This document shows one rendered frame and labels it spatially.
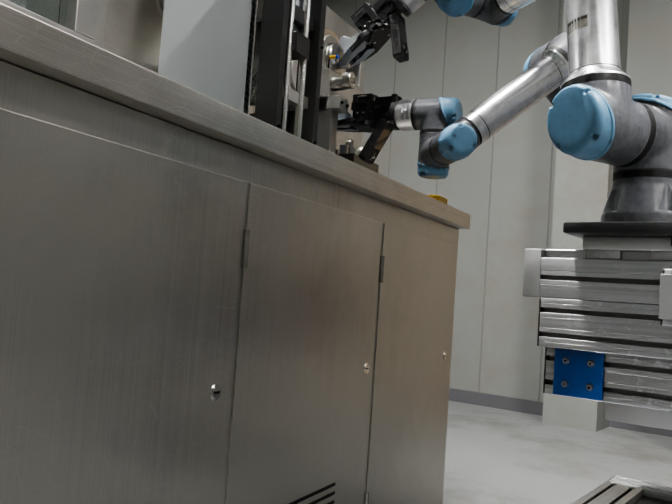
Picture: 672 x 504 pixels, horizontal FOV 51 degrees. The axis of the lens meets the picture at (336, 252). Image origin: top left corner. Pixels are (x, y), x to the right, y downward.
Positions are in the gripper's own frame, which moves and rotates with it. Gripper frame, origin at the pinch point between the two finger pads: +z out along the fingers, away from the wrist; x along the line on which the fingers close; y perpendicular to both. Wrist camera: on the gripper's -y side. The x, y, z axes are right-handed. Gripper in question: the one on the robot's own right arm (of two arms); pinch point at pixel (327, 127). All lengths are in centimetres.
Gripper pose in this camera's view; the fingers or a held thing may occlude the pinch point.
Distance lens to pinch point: 185.1
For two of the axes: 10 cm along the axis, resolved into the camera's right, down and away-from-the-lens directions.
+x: -4.5, -0.8, -8.9
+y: 0.7, -10.0, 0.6
